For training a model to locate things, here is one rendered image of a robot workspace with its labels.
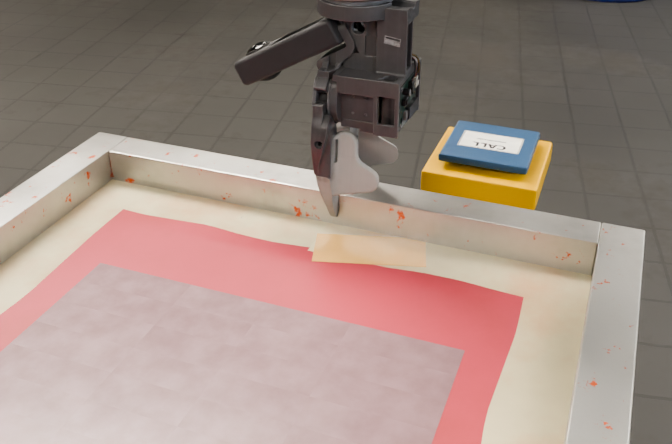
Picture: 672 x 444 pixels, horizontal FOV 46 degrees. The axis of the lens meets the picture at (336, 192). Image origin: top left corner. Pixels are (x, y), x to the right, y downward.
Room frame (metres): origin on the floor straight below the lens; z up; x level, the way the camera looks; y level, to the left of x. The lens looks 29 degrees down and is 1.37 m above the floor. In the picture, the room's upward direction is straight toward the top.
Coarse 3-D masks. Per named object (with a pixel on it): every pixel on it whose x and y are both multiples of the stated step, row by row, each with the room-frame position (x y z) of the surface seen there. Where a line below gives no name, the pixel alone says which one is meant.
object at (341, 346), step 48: (288, 288) 0.56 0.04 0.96; (336, 288) 0.56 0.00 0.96; (384, 288) 0.56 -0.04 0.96; (432, 288) 0.56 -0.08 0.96; (480, 288) 0.56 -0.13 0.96; (288, 336) 0.50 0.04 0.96; (336, 336) 0.50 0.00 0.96; (384, 336) 0.50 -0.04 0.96; (432, 336) 0.50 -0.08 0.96; (480, 336) 0.50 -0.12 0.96; (240, 384) 0.44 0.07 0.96; (288, 384) 0.44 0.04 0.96; (336, 384) 0.44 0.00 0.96; (384, 384) 0.44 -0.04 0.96; (432, 384) 0.44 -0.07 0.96; (480, 384) 0.44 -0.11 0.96; (192, 432) 0.39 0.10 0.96; (240, 432) 0.39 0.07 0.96; (288, 432) 0.39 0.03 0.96; (336, 432) 0.39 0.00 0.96; (384, 432) 0.39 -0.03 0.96; (432, 432) 0.39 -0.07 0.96; (480, 432) 0.39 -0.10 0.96
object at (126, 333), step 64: (128, 256) 0.61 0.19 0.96; (192, 256) 0.61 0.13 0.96; (256, 256) 0.61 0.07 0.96; (0, 320) 0.52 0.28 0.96; (64, 320) 0.52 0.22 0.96; (128, 320) 0.52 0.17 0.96; (192, 320) 0.52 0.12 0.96; (0, 384) 0.44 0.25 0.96; (64, 384) 0.44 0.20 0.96; (128, 384) 0.44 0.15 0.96; (192, 384) 0.44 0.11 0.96
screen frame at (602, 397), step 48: (96, 144) 0.78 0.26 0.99; (144, 144) 0.78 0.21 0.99; (48, 192) 0.67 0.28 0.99; (192, 192) 0.73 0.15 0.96; (240, 192) 0.71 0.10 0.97; (288, 192) 0.69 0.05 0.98; (384, 192) 0.67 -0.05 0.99; (432, 192) 0.67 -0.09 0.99; (0, 240) 0.60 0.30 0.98; (432, 240) 0.63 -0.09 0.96; (480, 240) 0.62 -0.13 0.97; (528, 240) 0.60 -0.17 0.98; (576, 240) 0.59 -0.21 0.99; (624, 240) 0.58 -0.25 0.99; (624, 288) 0.51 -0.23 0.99; (624, 336) 0.45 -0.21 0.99; (576, 384) 0.41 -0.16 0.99; (624, 384) 0.40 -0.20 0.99; (576, 432) 0.36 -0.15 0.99; (624, 432) 0.36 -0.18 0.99
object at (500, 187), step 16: (448, 128) 0.90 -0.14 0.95; (544, 144) 0.85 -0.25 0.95; (432, 160) 0.81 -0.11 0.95; (544, 160) 0.81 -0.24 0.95; (432, 176) 0.78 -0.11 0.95; (448, 176) 0.78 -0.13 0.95; (464, 176) 0.77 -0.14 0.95; (480, 176) 0.77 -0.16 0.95; (496, 176) 0.77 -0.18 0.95; (512, 176) 0.77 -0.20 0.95; (528, 176) 0.77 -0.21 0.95; (544, 176) 0.80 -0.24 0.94; (448, 192) 0.77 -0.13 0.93; (464, 192) 0.77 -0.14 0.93; (480, 192) 0.76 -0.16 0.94; (496, 192) 0.76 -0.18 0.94; (512, 192) 0.75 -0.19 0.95; (528, 192) 0.74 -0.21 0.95; (528, 208) 0.74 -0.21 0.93
